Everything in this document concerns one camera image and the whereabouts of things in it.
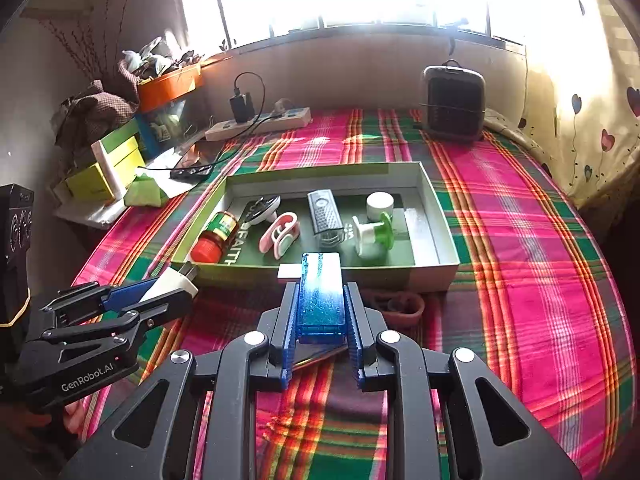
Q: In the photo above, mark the heart pattern curtain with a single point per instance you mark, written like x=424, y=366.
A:
x=582, y=109

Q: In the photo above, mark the green tissue pack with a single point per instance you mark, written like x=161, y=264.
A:
x=143, y=191

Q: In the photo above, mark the blue translucent case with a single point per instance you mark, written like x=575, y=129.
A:
x=321, y=315

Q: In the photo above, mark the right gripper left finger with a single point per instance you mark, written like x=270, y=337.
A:
x=275, y=367

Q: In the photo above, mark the yellow green boxes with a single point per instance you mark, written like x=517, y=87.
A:
x=113, y=165

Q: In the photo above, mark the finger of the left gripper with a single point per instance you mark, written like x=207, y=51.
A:
x=160, y=309
x=119, y=298

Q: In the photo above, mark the white round small bottle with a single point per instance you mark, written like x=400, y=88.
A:
x=379, y=203

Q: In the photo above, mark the white charger block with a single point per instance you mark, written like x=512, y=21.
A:
x=171, y=280

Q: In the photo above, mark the black power adapter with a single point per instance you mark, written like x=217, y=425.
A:
x=242, y=107

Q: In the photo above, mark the green cardboard box tray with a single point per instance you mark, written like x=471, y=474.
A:
x=424, y=257

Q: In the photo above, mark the white paper sheet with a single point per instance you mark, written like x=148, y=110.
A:
x=102, y=214

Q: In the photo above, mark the brown cloth bag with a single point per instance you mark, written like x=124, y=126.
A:
x=101, y=108

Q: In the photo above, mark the orange storage bin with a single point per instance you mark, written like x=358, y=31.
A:
x=159, y=91

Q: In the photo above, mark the black white round gadget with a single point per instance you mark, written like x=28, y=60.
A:
x=265, y=209

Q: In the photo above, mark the pink clip holder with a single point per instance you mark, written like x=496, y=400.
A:
x=399, y=309

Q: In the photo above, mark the white power strip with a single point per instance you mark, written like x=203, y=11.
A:
x=292, y=119

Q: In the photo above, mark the black smartphone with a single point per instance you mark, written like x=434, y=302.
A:
x=193, y=174

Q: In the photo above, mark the white green spool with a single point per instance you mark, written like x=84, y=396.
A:
x=374, y=239

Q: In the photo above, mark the red lid small jar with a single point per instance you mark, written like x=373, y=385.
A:
x=216, y=238

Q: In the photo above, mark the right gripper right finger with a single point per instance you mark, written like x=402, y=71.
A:
x=372, y=371

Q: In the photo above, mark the black remote device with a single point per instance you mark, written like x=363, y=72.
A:
x=325, y=219

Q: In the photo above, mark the pink white cable winder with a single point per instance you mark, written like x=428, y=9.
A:
x=281, y=235

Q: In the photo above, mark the small grey fan heater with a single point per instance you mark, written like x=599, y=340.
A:
x=453, y=102

